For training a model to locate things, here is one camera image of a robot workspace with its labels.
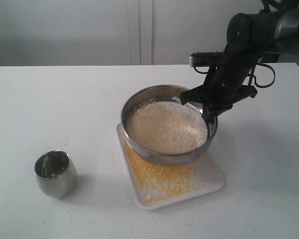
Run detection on round steel mesh sieve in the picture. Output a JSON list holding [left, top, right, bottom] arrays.
[[119, 85, 218, 165]]

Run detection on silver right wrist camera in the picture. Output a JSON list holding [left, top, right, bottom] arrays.
[[189, 52, 223, 68]]

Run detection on yellow and white grain mixture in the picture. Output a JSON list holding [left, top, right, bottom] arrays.
[[127, 101, 208, 154]]

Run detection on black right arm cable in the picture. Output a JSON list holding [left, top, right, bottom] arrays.
[[193, 0, 299, 88]]

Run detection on white plastic tray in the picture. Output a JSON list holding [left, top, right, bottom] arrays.
[[116, 124, 226, 210]]

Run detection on yellow millet grains on tray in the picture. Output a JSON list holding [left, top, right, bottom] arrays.
[[125, 144, 201, 204]]

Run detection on stainless steel cup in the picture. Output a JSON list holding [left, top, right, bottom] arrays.
[[34, 150, 77, 198]]

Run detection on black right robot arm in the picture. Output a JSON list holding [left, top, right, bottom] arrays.
[[179, 8, 299, 122]]

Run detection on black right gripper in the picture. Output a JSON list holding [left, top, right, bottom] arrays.
[[179, 49, 258, 123]]

